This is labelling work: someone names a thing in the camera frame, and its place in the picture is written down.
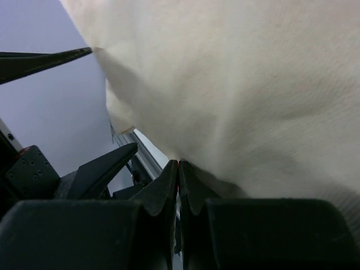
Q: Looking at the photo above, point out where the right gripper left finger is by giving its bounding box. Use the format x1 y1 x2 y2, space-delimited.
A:
129 160 178 269

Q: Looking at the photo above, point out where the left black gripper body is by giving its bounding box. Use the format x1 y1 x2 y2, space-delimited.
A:
1 121 76 208

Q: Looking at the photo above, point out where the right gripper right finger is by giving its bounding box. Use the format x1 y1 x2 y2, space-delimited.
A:
178 161 219 269

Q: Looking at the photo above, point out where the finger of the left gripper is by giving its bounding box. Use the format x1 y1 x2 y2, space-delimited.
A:
1 47 92 84
67 143 138 199

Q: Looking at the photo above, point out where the beige cloth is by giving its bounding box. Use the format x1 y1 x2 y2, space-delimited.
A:
62 1 359 197

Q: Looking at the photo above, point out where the aluminium rail frame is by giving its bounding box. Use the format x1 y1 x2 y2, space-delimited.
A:
110 125 163 180

